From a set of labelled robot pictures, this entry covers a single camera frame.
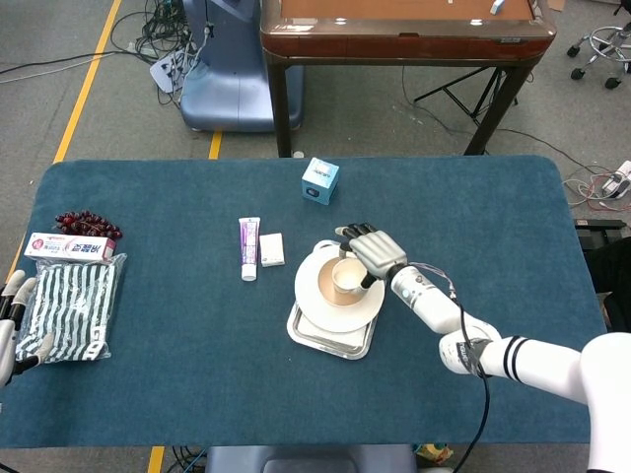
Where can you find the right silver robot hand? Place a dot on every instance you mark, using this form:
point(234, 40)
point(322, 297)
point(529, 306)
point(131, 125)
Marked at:
point(379, 251)

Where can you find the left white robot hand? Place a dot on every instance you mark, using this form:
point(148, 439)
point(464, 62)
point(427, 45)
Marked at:
point(5, 340)

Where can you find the white printed paper cup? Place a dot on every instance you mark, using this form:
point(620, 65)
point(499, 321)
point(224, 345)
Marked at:
point(345, 278)

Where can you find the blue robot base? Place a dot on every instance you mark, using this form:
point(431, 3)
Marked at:
point(236, 88)

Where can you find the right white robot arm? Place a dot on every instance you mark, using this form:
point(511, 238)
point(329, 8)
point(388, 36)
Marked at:
point(542, 359)

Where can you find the beige bowl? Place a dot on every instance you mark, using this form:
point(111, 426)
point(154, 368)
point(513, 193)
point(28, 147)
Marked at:
point(328, 293)

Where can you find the striped cloth in plastic bag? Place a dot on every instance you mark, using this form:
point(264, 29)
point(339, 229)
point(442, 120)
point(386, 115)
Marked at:
point(69, 305)

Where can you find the white round plate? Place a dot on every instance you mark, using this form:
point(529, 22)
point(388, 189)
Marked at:
point(315, 315)

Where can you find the light blue speaker box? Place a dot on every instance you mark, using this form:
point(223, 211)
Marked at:
point(320, 182)

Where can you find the white paper napkin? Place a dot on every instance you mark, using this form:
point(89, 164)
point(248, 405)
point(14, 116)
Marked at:
point(345, 340)

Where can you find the small white box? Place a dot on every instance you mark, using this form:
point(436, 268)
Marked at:
point(272, 249)

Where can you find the stainless steel tray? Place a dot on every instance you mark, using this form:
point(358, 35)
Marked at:
point(335, 351)

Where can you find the pink white toothpaste box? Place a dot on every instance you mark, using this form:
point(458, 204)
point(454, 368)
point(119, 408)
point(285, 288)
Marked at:
point(69, 246)

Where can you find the purple toothpaste tube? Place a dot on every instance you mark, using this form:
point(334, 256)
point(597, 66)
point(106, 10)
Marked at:
point(249, 246)

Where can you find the dark red grape bunch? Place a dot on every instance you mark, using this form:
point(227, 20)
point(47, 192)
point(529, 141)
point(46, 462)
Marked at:
point(84, 224)

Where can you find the blue table cloth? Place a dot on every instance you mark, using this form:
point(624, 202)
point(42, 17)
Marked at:
point(172, 369)

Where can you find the black tripod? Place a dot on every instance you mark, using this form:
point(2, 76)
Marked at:
point(494, 79)

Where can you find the brown mahjong table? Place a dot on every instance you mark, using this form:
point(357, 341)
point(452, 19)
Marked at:
point(394, 44)

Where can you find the yellow printed package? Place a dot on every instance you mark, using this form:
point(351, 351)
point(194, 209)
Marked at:
point(434, 453)

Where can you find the blue grey robot torso base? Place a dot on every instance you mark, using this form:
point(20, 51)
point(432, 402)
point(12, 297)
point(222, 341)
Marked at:
point(305, 460)

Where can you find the white power strip with plugs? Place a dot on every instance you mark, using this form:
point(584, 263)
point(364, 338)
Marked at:
point(618, 182)

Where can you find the single blue mahjong tile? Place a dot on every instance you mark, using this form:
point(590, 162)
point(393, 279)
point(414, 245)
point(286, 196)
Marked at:
point(497, 6)

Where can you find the chrome office chair base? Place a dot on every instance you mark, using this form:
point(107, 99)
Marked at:
point(611, 83)

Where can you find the black equipment frame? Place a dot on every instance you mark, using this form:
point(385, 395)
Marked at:
point(611, 266)

